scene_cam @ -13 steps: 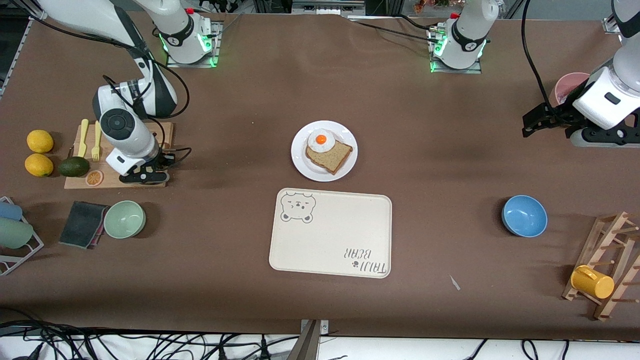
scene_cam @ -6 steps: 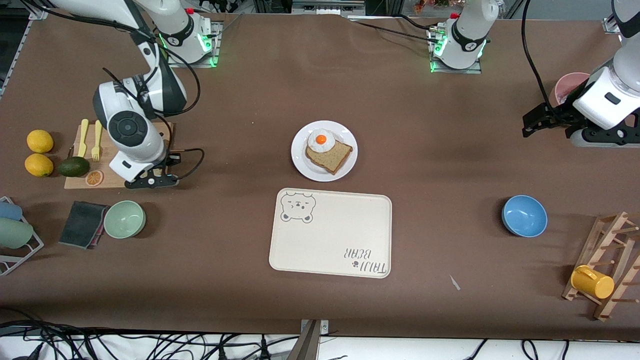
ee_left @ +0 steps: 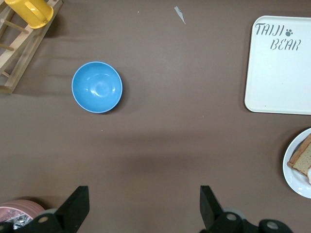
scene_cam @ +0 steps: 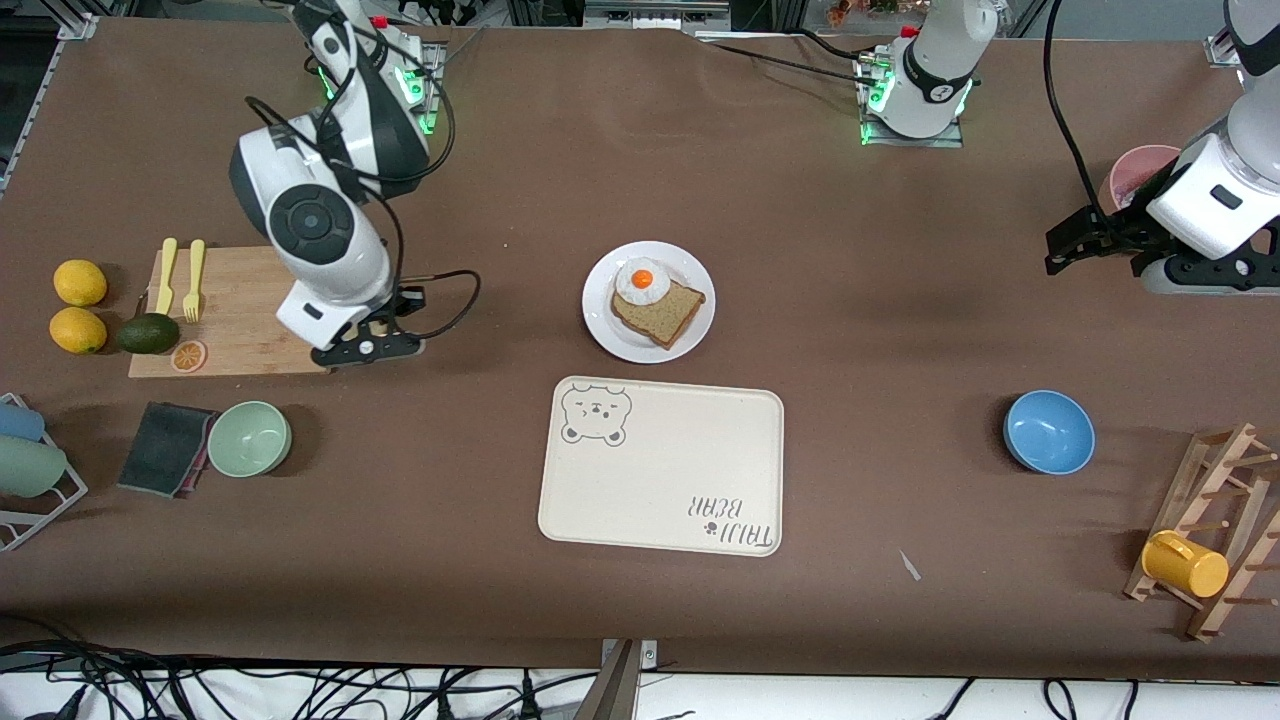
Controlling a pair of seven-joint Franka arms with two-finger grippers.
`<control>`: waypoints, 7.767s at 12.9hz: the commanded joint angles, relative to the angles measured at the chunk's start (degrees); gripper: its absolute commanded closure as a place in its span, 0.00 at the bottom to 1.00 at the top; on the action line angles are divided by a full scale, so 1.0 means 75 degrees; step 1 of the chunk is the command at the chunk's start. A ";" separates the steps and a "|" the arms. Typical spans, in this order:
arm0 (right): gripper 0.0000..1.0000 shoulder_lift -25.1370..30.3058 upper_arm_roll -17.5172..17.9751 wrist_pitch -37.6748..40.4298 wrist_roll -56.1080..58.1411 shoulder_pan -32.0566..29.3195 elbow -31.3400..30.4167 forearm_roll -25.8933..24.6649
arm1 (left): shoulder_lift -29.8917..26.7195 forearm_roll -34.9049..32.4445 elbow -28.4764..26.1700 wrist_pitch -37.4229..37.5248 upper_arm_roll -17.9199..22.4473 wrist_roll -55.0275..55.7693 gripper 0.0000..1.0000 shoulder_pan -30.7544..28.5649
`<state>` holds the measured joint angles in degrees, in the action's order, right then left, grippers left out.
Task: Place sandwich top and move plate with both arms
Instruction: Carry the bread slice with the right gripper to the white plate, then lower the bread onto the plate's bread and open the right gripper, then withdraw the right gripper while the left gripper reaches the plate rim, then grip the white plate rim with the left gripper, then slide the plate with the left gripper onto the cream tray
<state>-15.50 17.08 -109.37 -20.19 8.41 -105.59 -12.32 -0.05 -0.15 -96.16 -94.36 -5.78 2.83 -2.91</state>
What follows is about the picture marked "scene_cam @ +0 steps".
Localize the white round plate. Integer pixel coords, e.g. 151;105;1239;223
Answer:
582;241;717;364

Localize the pink bowl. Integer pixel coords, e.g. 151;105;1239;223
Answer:
1098;145;1186;216

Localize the wooden cutting board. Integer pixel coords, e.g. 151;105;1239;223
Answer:
128;245;331;379

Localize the pale green bowl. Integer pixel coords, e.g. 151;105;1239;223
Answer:
207;401;294;479

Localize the blue bowl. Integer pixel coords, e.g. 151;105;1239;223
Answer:
1003;390;1097;476

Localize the yellow plastic fork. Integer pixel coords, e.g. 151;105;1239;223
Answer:
182;239;207;324

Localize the yellow plastic knife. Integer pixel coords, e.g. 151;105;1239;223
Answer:
155;237;179;317

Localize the dark green avocado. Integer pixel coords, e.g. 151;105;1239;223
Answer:
116;313;182;356

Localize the folded dark grey cloth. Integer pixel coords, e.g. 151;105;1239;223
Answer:
117;402;221;499

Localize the toy fried egg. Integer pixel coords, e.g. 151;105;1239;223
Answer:
614;257;671;306

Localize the wooden mug rack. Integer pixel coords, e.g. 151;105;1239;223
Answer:
1123;422;1280;643

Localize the dark bread slice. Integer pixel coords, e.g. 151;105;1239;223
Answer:
611;280;707;350

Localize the yellow lemon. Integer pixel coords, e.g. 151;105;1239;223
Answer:
49;307;109;356
53;260;109;308

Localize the cream bear print tray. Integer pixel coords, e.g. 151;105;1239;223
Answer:
538;376;785;557

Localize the yellow mug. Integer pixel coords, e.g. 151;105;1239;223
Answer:
1141;530;1230;600

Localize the light blue cup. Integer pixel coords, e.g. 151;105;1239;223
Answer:
0;402;47;443

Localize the pale green cup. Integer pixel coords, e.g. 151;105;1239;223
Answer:
0;436;69;499

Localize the grey metal box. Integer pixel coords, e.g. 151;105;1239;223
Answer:
583;0;733;31

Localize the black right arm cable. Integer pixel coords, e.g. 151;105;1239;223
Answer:
245;0;483;341

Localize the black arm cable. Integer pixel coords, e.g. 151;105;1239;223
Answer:
245;0;483;341
1042;0;1116;216

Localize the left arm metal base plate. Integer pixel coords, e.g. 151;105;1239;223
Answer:
855;50;966;149

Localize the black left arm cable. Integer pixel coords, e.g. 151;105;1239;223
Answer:
1042;0;1116;216

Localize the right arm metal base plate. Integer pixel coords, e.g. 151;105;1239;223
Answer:
395;40;446;137

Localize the black table cable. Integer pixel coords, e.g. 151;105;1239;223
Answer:
700;35;881;83

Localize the white wire rack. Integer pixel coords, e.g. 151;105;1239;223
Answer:
0;393;89;553

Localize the black floor cable tangle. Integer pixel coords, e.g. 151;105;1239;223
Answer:
0;615;601;720

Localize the metal camera post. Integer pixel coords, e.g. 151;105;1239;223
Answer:
597;640;658;720

